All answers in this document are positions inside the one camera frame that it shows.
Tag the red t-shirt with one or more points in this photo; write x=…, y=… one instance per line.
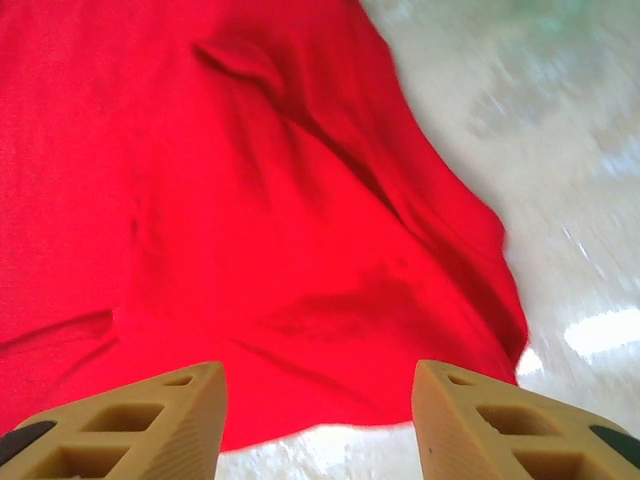
x=225, y=200

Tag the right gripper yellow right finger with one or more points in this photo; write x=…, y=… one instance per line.
x=500, y=440

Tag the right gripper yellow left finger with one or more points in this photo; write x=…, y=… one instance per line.
x=125, y=440

